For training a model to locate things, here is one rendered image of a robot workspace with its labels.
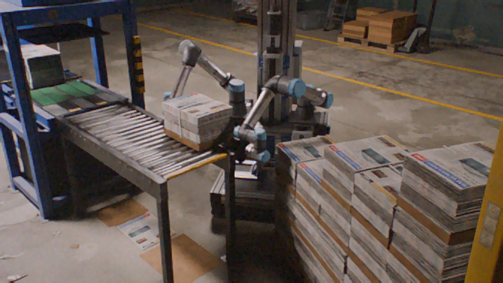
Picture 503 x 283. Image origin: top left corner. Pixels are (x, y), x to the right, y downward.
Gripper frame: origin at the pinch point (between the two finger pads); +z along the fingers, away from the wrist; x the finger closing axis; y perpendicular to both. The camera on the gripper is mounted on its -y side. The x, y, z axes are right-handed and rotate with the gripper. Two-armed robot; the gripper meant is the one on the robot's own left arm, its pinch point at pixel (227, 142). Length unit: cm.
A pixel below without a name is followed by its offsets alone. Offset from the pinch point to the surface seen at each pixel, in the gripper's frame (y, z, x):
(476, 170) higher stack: 50, -159, 21
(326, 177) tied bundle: 11, -85, 7
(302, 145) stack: 3.3, -40.4, -26.1
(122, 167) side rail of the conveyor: -4, 24, 63
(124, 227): -79, 68, 45
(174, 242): -79, 28, 27
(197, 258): -79, 2, 27
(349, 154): 27, -96, 4
